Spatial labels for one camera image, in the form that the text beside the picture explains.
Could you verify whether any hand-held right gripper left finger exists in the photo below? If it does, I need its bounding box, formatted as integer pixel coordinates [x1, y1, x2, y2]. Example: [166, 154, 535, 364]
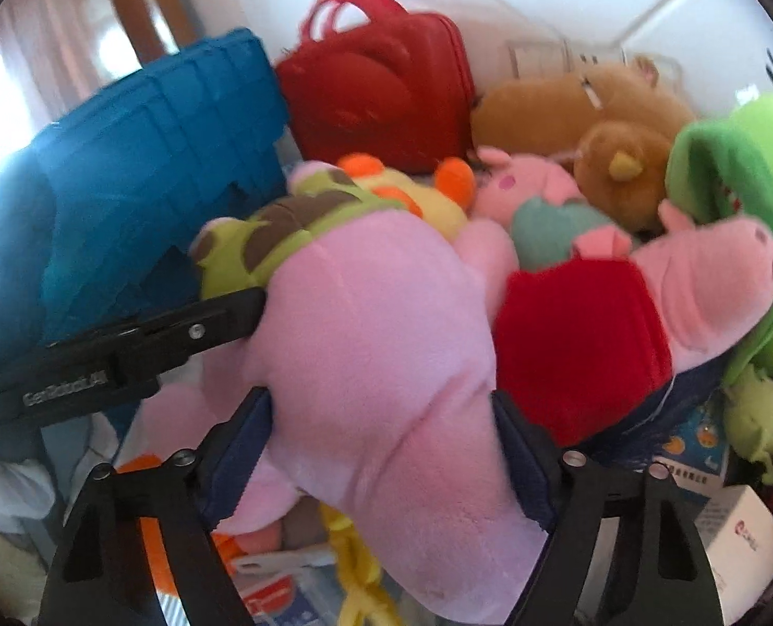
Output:
[37, 387, 275, 626]

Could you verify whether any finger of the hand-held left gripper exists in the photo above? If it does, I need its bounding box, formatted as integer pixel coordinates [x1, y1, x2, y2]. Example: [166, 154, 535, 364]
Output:
[103, 286, 268, 387]

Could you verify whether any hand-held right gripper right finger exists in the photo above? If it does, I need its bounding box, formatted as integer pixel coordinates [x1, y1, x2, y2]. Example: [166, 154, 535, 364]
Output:
[489, 390, 717, 626]

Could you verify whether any large pink plush toy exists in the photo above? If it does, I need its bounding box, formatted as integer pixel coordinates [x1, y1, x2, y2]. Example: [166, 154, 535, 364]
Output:
[140, 212, 549, 626]

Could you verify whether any green brown spotted plush toy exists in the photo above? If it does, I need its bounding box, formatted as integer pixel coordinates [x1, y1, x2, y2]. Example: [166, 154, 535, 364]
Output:
[191, 162, 388, 301]

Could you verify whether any blue plastic basket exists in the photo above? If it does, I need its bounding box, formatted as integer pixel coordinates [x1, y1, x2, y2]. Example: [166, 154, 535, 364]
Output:
[0, 27, 291, 372]

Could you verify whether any blue printed box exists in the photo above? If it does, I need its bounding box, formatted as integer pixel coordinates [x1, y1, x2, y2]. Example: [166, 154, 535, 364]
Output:
[582, 358, 733, 503]

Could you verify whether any pink pig plush red dress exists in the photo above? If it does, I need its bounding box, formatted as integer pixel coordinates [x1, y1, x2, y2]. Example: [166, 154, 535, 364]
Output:
[494, 199, 773, 450]

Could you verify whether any white small box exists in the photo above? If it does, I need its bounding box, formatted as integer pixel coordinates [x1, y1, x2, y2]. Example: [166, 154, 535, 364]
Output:
[693, 484, 773, 624]

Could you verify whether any small light green plush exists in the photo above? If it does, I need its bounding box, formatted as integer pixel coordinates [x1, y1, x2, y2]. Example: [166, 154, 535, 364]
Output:
[724, 365, 773, 484]

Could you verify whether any small pink pig plush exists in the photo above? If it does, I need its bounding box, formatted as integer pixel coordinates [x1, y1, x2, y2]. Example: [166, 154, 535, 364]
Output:
[468, 146, 633, 272]

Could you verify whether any yellow orange plush toy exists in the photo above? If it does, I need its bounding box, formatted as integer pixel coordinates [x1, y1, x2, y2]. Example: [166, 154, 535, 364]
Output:
[337, 152, 477, 239]

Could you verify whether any red handbag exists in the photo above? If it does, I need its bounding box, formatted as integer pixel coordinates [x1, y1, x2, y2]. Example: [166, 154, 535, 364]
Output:
[274, 0, 476, 174]

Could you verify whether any brown capybara plush toy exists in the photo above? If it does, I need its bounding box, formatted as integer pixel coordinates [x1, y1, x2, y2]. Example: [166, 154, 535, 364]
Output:
[470, 56, 696, 233]

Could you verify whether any green frog plush toy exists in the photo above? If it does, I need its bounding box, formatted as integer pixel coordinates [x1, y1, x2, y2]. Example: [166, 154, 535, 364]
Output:
[664, 94, 773, 405]

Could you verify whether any yellow plush cord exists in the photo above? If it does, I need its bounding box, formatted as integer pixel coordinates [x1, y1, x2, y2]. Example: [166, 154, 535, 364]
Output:
[321, 506, 402, 626]

